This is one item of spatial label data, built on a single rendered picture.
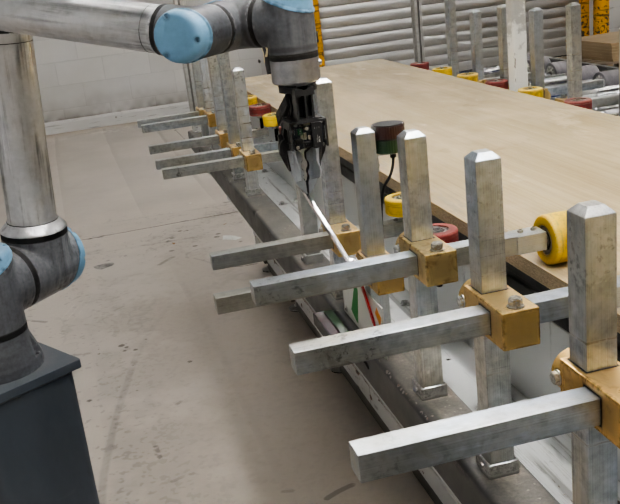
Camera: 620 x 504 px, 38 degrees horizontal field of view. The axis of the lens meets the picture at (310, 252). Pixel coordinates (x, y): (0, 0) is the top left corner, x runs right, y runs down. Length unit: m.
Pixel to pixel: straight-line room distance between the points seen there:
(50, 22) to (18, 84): 0.32
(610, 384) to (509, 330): 0.21
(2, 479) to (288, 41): 1.12
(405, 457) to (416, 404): 0.62
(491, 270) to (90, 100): 8.27
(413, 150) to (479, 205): 0.25
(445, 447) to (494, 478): 0.41
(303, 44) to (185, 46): 0.21
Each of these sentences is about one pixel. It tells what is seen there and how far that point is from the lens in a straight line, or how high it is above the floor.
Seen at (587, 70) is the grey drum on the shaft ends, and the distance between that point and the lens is 3.87.
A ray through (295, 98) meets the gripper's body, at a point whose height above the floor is 1.16.
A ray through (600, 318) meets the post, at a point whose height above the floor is 1.03.
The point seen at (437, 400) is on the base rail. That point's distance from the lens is 1.50.
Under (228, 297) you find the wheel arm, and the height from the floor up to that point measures 0.86.
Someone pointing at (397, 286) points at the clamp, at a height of 0.83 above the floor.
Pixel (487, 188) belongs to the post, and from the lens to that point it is 1.14.
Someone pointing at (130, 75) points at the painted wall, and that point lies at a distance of 9.30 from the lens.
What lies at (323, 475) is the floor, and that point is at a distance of 2.65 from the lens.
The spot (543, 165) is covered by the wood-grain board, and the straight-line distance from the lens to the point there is 2.10.
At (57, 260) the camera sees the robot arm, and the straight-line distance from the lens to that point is 2.15.
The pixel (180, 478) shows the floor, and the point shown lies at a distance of 2.75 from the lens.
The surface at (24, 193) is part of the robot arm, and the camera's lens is 2.11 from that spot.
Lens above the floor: 1.40
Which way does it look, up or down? 18 degrees down
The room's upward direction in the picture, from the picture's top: 7 degrees counter-clockwise
